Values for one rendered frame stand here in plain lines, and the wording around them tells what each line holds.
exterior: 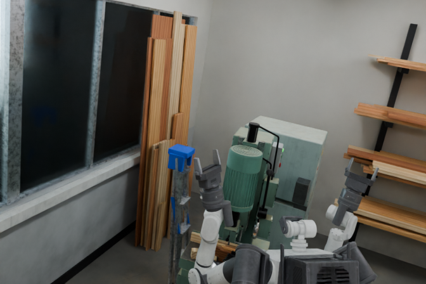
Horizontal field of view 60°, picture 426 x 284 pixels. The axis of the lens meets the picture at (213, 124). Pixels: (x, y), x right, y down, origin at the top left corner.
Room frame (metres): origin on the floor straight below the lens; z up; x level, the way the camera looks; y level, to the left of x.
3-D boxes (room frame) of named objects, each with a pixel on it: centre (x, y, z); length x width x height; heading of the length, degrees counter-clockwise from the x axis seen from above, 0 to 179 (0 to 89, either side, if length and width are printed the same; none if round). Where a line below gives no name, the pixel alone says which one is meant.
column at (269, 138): (2.09, -0.25, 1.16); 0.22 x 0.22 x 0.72; 78
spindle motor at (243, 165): (1.81, -0.19, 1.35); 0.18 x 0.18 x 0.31
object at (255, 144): (1.95, -0.22, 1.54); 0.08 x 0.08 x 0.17; 78
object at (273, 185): (1.99, -0.39, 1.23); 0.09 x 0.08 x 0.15; 168
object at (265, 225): (1.96, -0.38, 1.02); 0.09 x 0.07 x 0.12; 78
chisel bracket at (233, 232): (1.83, -0.20, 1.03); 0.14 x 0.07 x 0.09; 168
